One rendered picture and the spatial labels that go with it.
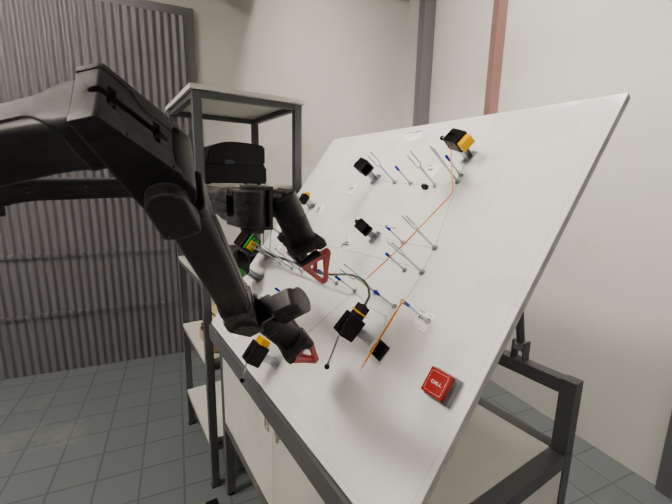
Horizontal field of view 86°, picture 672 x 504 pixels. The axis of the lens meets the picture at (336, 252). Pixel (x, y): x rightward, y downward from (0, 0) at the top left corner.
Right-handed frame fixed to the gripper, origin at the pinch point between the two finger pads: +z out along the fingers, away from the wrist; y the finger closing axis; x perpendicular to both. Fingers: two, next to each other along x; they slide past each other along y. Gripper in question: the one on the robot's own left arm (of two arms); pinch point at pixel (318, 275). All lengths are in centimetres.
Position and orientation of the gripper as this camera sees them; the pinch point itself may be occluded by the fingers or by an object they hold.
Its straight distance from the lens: 78.8
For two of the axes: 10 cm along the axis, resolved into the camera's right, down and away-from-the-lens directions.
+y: -4.4, -3.1, 8.4
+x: -8.3, 5.0, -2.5
